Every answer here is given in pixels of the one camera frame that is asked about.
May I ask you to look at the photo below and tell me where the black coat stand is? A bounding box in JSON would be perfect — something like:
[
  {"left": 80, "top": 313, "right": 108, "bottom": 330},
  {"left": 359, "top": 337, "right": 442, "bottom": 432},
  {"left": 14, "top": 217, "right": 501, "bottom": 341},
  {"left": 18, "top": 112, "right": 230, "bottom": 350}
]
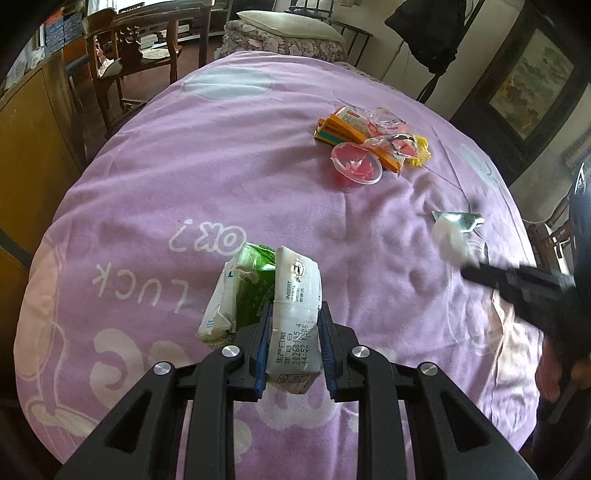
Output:
[{"left": 416, "top": 69, "right": 439, "bottom": 102}]

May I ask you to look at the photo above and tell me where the carved wooden armchair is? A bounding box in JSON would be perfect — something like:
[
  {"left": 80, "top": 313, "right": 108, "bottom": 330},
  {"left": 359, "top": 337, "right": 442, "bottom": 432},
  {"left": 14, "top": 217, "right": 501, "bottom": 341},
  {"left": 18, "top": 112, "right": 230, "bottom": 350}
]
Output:
[{"left": 65, "top": 7, "right": 185, "bottom": 139}]

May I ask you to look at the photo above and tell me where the orange box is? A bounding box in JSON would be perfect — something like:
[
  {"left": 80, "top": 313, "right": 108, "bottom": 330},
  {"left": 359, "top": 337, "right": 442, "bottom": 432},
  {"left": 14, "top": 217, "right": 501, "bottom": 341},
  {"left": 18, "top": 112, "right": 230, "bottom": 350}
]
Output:
[{"left": 314, "top": 106, "right": 407, "bottom": 174}]

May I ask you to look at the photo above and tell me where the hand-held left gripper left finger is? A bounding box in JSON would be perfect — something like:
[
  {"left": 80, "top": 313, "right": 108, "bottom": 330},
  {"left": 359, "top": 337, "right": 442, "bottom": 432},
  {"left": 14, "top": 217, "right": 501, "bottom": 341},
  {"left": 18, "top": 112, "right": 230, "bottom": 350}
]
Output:
[{"left": 55, "top": 302, "right": 278, "bottom": 480}]

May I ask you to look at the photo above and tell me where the white round cushion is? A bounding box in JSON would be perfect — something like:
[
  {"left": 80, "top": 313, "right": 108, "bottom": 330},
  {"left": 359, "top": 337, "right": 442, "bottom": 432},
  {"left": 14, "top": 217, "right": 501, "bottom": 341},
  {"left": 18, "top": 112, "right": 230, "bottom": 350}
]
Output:
[{"left": 140, "top": 46, "right": 174, "bottom": 63}]

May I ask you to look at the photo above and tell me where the black coat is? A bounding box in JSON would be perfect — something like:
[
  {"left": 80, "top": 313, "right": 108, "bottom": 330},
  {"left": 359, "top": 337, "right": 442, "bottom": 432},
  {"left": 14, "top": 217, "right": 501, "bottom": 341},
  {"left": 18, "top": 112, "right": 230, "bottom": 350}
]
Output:
[{"left": 385, "top": 0, "right": 467, "bottom": 75}]

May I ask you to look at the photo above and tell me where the clear pink plastic wrapper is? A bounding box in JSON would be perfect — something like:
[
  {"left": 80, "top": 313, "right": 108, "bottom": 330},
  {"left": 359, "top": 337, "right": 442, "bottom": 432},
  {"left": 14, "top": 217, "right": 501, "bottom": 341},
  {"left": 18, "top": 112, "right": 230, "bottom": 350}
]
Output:
[
  {"left": 365, "top": 107, "right": 409, "bottom": 137},
  {"left": 369, "top": 134, "right": 419, "bottom": 162}
]

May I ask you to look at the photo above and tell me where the green and white carton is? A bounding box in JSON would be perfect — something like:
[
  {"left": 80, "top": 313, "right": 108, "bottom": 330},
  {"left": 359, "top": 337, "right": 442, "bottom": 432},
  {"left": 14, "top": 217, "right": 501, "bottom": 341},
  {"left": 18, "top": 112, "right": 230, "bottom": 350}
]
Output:
[{"left": 198, "top": 243, "right": 278, "bottom": 349}]

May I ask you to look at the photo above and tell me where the purple printed blanket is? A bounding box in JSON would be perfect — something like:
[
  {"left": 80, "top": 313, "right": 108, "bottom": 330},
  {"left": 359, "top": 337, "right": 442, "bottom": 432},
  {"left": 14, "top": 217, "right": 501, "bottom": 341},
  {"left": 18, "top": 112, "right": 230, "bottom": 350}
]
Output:
[{"left": 14, "top": 50, "right": 546, "bottom": 467}]

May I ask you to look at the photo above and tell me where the yellow wrapper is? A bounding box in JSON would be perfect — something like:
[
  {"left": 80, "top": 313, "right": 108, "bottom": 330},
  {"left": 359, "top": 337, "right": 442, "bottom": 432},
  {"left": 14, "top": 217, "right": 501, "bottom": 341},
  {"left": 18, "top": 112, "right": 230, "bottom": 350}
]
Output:
[{"left": 404, "top": 134, "right": 432, "bottom": 168}]

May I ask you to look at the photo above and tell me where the small white tissue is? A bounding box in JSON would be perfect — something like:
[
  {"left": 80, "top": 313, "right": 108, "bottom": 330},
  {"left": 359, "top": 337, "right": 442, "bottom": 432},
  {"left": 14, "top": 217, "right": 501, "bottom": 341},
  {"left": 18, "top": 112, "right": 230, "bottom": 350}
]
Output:
[{"left": 434, "top": 219, "right": 472, "bottom": 266}]

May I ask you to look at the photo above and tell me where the folded floral quilt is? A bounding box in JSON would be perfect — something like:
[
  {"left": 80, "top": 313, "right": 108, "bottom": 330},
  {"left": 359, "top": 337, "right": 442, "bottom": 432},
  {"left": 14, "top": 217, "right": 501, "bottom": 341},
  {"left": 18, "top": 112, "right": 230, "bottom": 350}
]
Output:
[{"left": 222, "top": 23, "right": 349, "bottom": 63}]

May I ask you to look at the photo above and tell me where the wooden cabinet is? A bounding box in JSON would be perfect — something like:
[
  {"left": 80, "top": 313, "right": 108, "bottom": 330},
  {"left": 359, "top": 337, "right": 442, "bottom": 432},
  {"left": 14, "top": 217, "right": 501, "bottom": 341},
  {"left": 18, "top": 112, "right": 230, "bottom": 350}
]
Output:
[{"left": 0, "top": 51, "right": 88, "bottom": 268}]

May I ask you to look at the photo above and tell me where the stack of storage boxes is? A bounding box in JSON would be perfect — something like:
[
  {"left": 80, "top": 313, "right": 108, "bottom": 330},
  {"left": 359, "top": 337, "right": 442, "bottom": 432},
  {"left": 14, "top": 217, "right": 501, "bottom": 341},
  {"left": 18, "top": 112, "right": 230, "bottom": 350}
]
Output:
[{"left": 39, "top": 9, "right": 88, "bottom": 51}]

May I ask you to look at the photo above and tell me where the white pillow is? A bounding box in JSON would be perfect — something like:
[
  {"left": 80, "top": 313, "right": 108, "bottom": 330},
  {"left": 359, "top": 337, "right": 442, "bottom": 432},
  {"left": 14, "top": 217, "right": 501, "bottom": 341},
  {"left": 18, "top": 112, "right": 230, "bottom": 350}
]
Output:
[{"left": 235, "top": 10, "right": 347, "bottom": 44}]

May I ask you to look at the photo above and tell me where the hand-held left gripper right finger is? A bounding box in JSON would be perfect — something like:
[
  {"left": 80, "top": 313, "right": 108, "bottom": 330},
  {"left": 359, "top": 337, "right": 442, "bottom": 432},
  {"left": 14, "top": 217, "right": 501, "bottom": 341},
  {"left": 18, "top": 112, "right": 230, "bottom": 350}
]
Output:
[{"left": 316, "top": 301, "right": 539, "bottom": 480}]

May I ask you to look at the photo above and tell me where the person's right hand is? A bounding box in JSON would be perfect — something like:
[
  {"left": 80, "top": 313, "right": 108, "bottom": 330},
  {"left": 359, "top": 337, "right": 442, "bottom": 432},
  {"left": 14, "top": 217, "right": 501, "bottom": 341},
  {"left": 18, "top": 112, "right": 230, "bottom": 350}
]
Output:
[{"left": 536, "top": 340, "right": 578, "bottom": 403}]

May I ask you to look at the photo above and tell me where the dark wooden desk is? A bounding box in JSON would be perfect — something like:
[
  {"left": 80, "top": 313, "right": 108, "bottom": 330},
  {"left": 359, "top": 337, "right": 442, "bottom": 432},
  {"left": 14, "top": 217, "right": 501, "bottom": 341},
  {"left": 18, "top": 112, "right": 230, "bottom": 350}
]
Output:
[{"left": 115, "top": 0, "right": 213, "bottom": 70}]

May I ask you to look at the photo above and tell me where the red jelly cup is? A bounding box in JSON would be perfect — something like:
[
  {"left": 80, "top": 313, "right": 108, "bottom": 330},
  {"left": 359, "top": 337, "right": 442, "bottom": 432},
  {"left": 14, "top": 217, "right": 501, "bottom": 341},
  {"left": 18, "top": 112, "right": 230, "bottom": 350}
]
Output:
[{"left": 331, "top": 141, "right": 384, "bottom": 190}]

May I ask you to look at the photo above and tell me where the framed landscape painting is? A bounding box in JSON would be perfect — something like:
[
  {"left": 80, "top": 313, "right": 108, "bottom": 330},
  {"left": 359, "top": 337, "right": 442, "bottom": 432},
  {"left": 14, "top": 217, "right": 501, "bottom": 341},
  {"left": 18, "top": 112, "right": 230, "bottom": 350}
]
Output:
[{"left": 450, "top": 0, "right": 591, "bottom": 174}]

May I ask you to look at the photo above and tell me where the white milk carton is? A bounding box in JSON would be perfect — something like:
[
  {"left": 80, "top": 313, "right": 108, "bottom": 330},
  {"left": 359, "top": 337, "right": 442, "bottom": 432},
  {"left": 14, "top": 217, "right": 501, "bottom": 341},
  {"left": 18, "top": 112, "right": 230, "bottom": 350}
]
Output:
[{"left": 264, "top": 246, "right": 322, "bottom": 395}]

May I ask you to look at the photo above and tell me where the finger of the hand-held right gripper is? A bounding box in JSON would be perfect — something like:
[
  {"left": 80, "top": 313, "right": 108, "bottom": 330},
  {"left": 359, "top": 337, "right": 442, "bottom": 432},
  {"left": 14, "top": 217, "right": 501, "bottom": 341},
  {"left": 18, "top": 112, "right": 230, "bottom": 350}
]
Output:
[{"left": 461, "top": 261, "right": 575, "bottom": 303}]

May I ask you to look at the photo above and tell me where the slatted wooden chair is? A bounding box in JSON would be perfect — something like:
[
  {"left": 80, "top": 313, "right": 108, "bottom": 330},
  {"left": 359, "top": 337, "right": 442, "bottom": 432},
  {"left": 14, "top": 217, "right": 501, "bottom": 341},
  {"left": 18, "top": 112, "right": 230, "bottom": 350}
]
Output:
[{"left": 526, "top": 194, "right": 575, "bottom": 278}]

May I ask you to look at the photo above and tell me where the floral bed sheet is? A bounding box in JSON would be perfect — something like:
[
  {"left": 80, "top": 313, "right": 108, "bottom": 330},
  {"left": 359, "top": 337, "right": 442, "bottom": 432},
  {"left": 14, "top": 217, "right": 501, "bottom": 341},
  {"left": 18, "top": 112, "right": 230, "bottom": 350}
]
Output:
[{"left": 332, "top": 60, "right": 393, "bottom": 84}]

